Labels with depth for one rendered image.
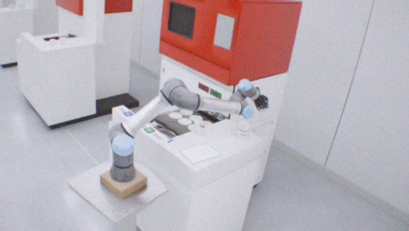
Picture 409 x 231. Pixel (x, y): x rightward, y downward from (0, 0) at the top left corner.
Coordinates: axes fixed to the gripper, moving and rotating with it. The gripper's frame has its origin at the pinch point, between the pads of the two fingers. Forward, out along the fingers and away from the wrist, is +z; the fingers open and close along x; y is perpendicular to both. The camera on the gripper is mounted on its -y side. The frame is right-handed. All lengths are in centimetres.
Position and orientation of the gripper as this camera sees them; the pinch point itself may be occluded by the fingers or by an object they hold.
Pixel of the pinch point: (266, 106)
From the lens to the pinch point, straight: 236.1
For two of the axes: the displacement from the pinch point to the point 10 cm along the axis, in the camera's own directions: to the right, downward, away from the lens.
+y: 2.0, 7.8, -6.0
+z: 5.5, 4.1, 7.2
